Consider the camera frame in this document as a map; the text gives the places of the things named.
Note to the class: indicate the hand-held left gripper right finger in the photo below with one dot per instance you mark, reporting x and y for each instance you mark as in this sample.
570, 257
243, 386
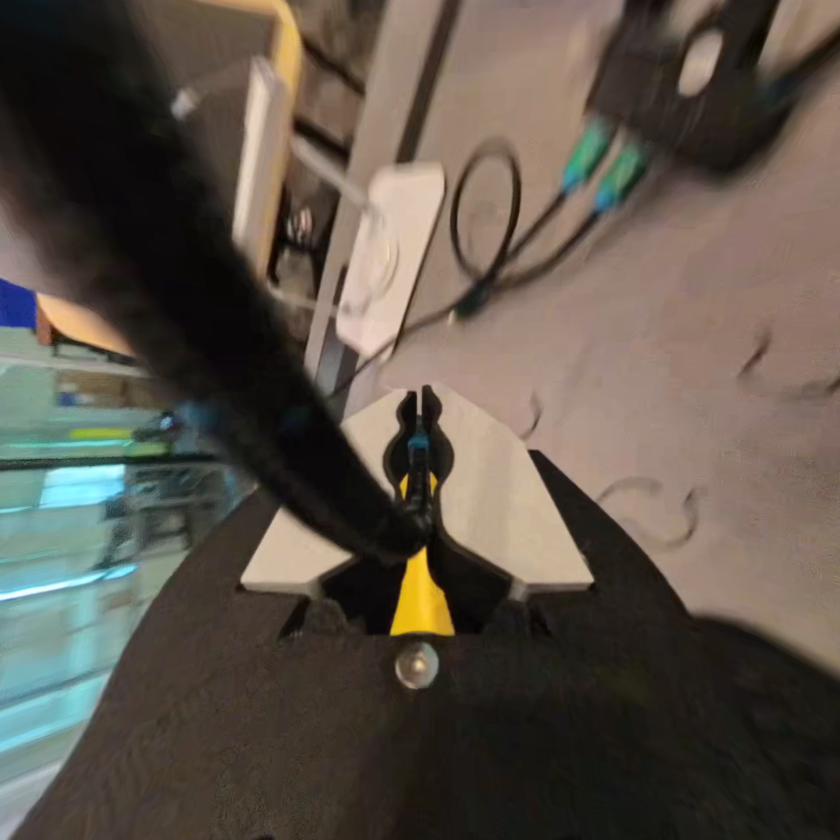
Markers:
525, 525

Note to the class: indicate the white stand base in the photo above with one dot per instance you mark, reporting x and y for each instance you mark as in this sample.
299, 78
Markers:
400, 223

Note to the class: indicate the black hdmi switch box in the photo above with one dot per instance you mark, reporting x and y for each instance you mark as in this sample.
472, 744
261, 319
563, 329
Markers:
643, 92

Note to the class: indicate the yellow plastic bin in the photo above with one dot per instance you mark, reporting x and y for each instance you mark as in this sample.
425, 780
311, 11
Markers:
423, 604

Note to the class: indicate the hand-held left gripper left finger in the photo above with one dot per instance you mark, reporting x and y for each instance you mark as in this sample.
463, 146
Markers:
295, 558

